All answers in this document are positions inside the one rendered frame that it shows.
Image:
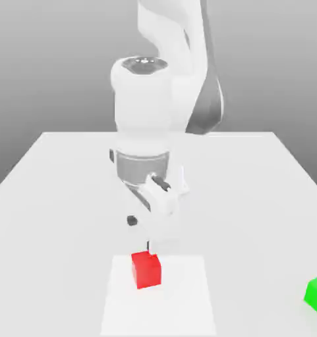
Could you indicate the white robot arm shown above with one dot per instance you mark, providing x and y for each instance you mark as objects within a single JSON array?
[{"x": 142, "y": 105}]

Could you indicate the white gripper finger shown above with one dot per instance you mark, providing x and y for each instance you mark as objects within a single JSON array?
[{"x": 151, "y": 247}]

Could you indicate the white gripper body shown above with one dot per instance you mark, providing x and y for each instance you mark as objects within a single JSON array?
[{"x": 158, "y": 227}]

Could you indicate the small red cube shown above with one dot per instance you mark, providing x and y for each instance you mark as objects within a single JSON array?
[{"x": 146, "y": 271}]

